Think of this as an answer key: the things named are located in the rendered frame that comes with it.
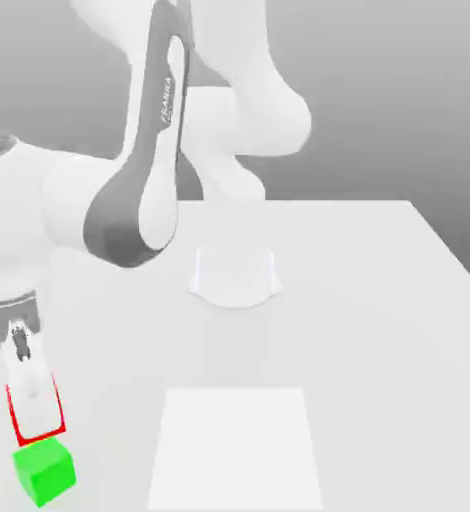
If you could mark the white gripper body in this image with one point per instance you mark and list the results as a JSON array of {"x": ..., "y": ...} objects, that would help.
[{"x": 35, "y": 404}]

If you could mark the small red cube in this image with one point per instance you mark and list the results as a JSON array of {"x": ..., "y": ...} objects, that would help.
[{"x": 20, "y": 439}]

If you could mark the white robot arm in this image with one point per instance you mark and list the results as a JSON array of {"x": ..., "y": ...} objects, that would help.
[{"x": 111, "y": 192}]

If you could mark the small green cube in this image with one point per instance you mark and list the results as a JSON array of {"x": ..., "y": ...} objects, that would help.
[{"x": 45, "y": 476}]

